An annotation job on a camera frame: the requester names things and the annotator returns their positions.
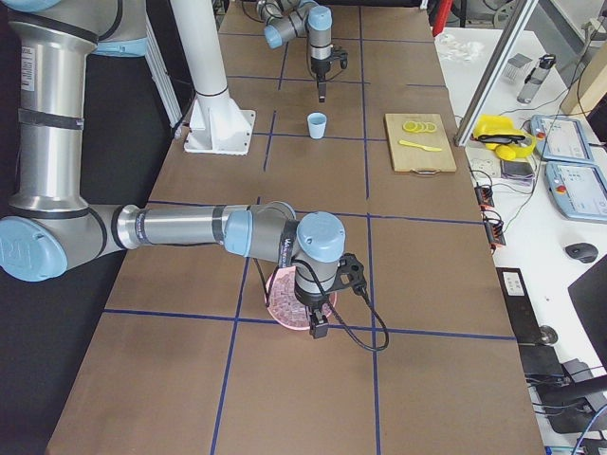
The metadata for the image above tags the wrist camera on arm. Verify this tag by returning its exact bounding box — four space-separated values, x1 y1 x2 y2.
331 45 348 70
331 253 367 296

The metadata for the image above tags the aluminium frame post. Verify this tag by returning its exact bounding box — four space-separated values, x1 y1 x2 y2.
453 0 539 147

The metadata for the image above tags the light blue cup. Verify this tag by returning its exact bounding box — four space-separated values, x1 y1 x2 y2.
306 112 327 139

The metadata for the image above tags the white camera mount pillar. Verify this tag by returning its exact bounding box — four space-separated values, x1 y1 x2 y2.
171 0 256 155

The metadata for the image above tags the teach pendant near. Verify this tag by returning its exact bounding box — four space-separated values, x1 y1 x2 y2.
544 161 607 223

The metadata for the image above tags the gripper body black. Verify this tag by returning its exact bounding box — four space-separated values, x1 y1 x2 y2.
310 58 331 83
294 286 331 314

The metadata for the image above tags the pink bowl of ice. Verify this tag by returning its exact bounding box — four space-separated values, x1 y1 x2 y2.
266 266 310 331

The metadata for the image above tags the computer mouse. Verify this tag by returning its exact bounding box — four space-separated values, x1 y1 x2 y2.
564 242 598 264

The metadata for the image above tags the teach pendant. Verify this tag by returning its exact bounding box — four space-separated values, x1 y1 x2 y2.
529 115 595 164
544 161 607 223

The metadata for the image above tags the yellow plastic knife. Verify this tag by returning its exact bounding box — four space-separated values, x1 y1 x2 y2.
398 139 443 153

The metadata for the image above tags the teach pendant far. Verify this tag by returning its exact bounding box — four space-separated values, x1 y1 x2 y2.
529 115 595 164

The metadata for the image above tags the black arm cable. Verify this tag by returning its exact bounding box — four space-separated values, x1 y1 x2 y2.
255 258 391 353

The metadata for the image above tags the white power strip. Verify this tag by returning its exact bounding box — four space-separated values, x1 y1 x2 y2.
469 157 502 179

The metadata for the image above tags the bamboo cutting board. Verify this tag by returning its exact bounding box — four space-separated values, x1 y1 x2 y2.
383 113 457 175

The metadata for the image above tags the water bottle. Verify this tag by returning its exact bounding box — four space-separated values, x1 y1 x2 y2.
517 54 557 104

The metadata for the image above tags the clear plastic bag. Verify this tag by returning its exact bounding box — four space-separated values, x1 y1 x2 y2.
434 33 485 64

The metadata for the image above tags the yellow bag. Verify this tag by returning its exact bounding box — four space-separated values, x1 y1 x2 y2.
472 115 537 161

